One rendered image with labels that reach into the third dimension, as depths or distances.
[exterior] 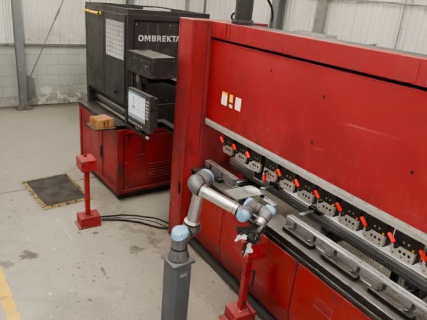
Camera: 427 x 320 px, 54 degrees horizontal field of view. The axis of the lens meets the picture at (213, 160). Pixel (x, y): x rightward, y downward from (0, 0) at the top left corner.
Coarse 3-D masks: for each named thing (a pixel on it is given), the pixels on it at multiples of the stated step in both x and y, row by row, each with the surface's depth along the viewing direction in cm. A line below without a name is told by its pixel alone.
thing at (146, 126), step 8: (128, 88) 410; (136, 88) 406; (144, 96) 386; (152, 96) 383; (152, 104) 383; (152, 112) 386; (128, 120) 420; (136, 120) 408; (144, 120) 394; (152, 120) 388; (144, 128) 396; (152, 128) 392
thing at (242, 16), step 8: (240, 0) 347; (248, 0) 346; (240, 8) 349; (248, 8) 349; (272, 8) 343; (240, 16) 351; (248, 16) 352; (272, 16) 346; (240, 24) 351; (248, 24) 352; (272, 24) 348
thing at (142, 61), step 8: (128, 56) 405; (136, 56) 393; (144, 56) 379; (152, 56) 380; (160, 56) 384; (168, 56) 388; (128, 64) 408; (136, 64) 394; (144, 64) 382; (152, 64) 371; (160, 64) 376; (168, 64) 381; (136, 72) 398; (144, 72) 384; (152, 72) 374; (160, 72) 379; (168, 72) 384; (144, 80) 416; (144, 88) 419; (136, 128) 435
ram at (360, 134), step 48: (240, 48) 344; (240, 96) 352; (288, 96) 303; (336, 96) 266; (384, 96) 237; (288, 144) 309; (336, 144) 271; (384, 144) 241; (336, 192) 276; (384, 192) 245
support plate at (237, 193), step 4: (236, 188) 354; (240, 188) 355; (248, 188) 357; (228, 192) 345; (232, 192) 346; (236, 192) 346; (240, 192) 347; (244, 192) 348; (256, 192) 350; (232, 196) 339; (236, 196) 340; (240, 196) 340; (244, 196) 341; (248, 196) 342; (252, 196) 343; (236, 200) 335
